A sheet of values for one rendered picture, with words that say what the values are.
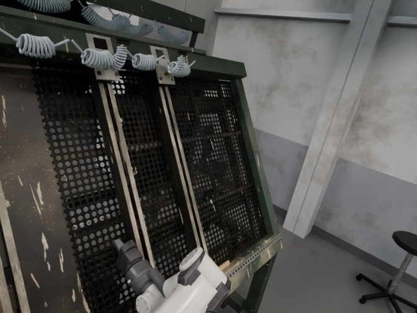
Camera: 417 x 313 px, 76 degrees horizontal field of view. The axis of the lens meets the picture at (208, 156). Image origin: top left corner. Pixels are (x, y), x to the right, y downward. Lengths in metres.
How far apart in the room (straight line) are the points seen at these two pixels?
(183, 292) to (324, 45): 3.37
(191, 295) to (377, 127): 3.10
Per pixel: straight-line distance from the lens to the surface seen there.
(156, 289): 0.95
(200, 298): 0.68
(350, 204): 3.72
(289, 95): 3.79
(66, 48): 1.17
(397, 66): 3.51
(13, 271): 1.01
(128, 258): 0.99
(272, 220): 1.94
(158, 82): 1.33
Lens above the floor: 1.94
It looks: 20 degrees down
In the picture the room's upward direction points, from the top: 11 degrees clockwise
